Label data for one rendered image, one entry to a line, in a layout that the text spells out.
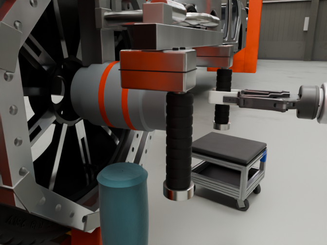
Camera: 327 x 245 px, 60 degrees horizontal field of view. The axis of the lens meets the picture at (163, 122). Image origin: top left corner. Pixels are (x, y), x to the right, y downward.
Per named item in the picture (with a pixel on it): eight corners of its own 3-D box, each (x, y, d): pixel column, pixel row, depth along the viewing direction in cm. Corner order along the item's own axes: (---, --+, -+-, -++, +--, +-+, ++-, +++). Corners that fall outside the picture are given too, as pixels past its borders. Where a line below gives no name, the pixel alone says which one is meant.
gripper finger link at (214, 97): (238, 105, 67) (237, 105, 66) (208, 102, 69) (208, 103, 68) (239, 92, 66) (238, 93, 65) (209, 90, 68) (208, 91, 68)
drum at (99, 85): (106, 115, 71) (103, 58, 67) (188, 124, 64) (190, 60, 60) (69, 131, 58) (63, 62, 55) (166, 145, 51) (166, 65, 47)
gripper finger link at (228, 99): (245, 103, 65) (244, 105, 63) (223, 101, 67) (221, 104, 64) (245, 96, 65) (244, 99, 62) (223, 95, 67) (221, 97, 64)
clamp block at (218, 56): (196, 65, 72) (197, 43, 71) (232, 66, 69) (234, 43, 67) (190, 66, 68) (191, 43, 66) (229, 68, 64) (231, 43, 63)
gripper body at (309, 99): (317, 124, 59) (270, 120, 62) (313, 114, 67) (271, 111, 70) (323, 88, 57) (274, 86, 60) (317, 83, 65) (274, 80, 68)
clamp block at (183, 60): (136, 83, 42) (135, 46, 40) (196, 87, 38) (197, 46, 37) (119, 89, 37) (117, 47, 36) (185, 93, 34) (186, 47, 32)
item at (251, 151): (181, 193, 185) (182, 144, 176) (208, 173, 213) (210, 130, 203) (245, 216, 160) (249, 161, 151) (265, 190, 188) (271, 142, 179)
